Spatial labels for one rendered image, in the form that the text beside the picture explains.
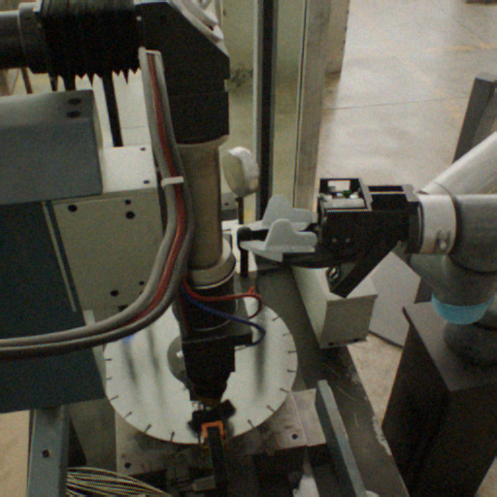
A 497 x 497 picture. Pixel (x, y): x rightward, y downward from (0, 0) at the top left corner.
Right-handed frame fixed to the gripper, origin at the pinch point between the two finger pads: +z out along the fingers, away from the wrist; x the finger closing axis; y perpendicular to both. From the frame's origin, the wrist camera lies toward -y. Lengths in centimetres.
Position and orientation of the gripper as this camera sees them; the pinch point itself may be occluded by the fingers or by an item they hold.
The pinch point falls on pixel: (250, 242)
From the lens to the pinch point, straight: 73.0
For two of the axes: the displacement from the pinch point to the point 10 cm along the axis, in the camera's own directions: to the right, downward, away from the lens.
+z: -10.0, 0.2, -0.2
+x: 0.3, 6.6, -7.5
